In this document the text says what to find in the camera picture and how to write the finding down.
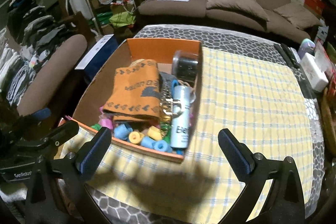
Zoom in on pink hair roller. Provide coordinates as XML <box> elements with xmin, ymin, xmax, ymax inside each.
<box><xmin>99</xmin><ymin>117</ymin><xmax>113</xmax><ymax>130</ymax></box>

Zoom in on clear jar black contents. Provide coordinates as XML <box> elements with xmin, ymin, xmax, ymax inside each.
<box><xmin>171</xmin><ymin>50</ymin><xmax>198</xmax><ymax>83</ymax></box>

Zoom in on orange cardboard box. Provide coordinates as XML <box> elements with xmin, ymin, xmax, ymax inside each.
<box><xmin>58</xmin><ymin>37</ymin><xmax>203</xmax><ymax>164</ymax></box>

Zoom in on silver metal carabiner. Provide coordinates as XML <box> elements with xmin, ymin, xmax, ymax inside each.
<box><xmin>159</xmin><ymin>98</ymin><xmax>190</xmax><ymax>119</ymax></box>

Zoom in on orange knitted sock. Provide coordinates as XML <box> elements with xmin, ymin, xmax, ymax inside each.
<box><xmin>102</xmin><ymin>59</ymin><xmax>161</xmax><ymax>122</ymax></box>

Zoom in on black stone-pattern table mat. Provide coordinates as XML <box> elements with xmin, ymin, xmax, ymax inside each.
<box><xmin>89</xmin><ymin>24</ymin><xmax>325</xmax><ymax>223</ymax></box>

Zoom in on brown office chair back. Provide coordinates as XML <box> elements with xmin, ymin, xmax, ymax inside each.
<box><xmin>17</xmin><ymin>34</ymin><xmax>87</xmax><ymax>116</ymax></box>

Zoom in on green hair roller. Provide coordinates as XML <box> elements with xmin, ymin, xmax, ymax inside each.
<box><xmin>91</xmin><ymin>123</ymin><xmax>102</xmax><ymax>132</ymax></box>

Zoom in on green plastic bag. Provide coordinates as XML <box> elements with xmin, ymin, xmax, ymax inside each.
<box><xmin>109</xmin><ymin>11</ymin><xmax>135</xmax><ymax>28</ymax></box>

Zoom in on yellow plaid tablecloth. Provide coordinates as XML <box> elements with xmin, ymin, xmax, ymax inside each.
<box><xmin>63</xmin><ymin>47</ymin><xmax>316</xmax><ymax>224</ymax></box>

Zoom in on white blue cylindrical can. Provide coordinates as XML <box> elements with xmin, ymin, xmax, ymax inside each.
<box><xmin>171</xmin><ymin>85</ymin><xmax>191</xmax><ymax>149</ymax></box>

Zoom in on brown throw pillow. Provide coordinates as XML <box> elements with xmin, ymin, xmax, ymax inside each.
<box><xmin>206</xmin><ymin>0</ymin><xmax>269</xmax><ymax>21</ymax></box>

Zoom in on brown fabric sofa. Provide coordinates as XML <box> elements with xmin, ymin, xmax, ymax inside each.
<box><xmin>138</xmin><ymin>0</ymin><xmax>322</xmax><ymax>44</ymax></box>

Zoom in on yellow foam roller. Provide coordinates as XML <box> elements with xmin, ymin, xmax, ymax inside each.
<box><xmin>128</xmin><ymin>131</ymin><xmax>145</xmax><ymax>144</ymax></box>

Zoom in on white tissue box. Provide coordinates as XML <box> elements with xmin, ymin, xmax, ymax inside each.
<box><xmin>300</xmin><ymin>53</ymin><xmax>329</xmax><ymax>93</ymax></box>

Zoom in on black remote control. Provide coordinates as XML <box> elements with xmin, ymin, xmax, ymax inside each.
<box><xmin>273</xmin><ymin>44</ymin><xmax>299</xmax><ymax>68</ymax></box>

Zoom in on grey knitted sock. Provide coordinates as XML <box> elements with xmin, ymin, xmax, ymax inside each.
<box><xmin>159</xmin><ymin>72</ymin><xmax>179</xmax><ymax>102</ymax></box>

